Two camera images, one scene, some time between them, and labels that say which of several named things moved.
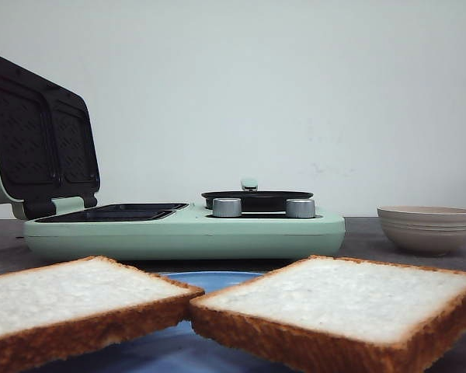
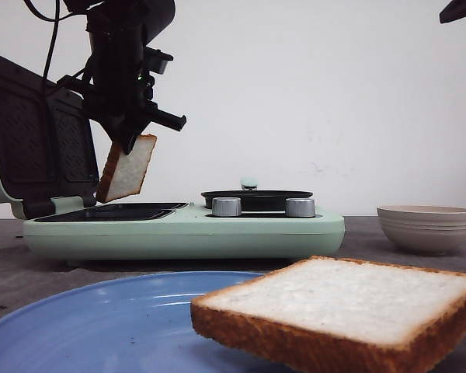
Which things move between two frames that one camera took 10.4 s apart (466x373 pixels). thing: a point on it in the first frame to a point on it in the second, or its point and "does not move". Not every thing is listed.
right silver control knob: [300, 208] does not move
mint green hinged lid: [39, 140] does not move
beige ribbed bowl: [426, 230] does not move
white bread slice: [44, 314] to [123, 174]
